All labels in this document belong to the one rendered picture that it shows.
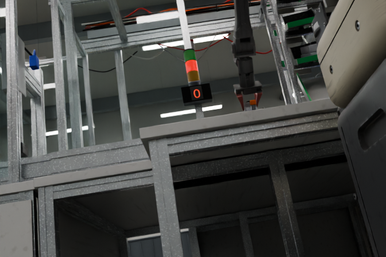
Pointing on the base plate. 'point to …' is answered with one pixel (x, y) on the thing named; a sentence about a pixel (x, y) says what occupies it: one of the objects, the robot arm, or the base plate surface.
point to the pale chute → (313, 88)
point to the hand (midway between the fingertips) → (249, 106)
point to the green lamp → (189, 55)
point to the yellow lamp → (193, 76)
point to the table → (236, 120)
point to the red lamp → (191, 65)
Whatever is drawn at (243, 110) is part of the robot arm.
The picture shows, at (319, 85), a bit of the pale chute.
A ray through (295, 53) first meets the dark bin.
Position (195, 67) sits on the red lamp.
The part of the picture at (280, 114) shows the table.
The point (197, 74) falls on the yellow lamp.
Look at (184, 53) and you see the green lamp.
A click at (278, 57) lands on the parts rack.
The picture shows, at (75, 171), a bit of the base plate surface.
